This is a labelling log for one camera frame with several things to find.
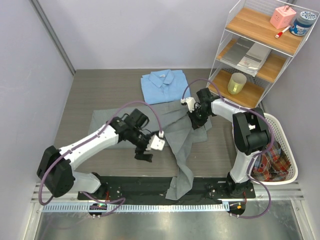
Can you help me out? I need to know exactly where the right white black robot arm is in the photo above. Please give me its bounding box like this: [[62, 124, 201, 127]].
[[180, 88, 272, 198]]

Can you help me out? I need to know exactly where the blue white lidded jar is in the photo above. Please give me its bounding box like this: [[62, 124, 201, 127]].
[[289, 11, 317, 37]]

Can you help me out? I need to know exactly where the white slotted cable duct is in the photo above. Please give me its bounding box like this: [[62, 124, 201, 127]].
[[42, 201, 230, 213]]

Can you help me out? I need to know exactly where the folded light blue shirt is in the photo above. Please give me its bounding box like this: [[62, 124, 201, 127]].
[[140, 69, 188, 105]]

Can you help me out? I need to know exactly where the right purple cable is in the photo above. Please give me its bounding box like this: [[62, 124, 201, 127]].
[[180, 78, 275, 220]]

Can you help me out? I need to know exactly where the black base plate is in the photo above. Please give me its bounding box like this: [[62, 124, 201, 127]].
[[90, 176, 256, 204]]

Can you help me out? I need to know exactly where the pink cube power socket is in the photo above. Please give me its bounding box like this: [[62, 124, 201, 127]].
[[270, 5, 297, 29]]

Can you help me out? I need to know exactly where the grey booklet stack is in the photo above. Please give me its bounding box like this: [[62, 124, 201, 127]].
[[220, 37, 271, 77]]

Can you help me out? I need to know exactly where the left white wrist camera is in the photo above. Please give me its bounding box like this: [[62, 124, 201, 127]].
[[145, 134, 165, 151]]

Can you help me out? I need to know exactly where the red plaid shirt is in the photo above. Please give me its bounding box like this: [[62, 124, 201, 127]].
[[251, 141, 291, 182]]

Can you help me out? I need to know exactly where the white wire wooden shelf rack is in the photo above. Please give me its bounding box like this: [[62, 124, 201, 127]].
[[207, 0, 320, 108]]

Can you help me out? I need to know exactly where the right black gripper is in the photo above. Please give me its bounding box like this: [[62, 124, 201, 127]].
[[187, 105, 211, 130]]

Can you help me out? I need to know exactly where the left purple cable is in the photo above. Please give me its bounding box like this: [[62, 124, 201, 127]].
[[38, 100, 165, 217]]

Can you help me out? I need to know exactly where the yellow translucent cup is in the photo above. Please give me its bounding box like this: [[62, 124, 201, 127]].
[[227, 72, 247, 95]]

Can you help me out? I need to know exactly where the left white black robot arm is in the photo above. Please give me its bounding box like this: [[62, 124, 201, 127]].
[[36, 109, 165, 200]]

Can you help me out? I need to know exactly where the red white marker pen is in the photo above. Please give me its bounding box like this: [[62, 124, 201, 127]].
[[274, 25, 291, 39]]

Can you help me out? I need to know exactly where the white plastic laundry basket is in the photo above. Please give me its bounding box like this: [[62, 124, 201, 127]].
[[231, 112, 299, 186]]

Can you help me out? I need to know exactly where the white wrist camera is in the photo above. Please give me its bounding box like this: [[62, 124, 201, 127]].
[[180, 97, 196, 113], [145, 134, 165, 151]]

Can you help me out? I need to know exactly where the grey long sleeve shirt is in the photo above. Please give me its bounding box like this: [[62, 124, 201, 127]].
[[88, 100, 212, 201]]

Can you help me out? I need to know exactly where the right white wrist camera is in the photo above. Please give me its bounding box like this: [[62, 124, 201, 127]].
[[180, 97, 196, 113]]

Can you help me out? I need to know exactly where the purple cable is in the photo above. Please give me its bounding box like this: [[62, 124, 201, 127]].
[[38, 100, 165, 217], [180, 78, 275, 220]]

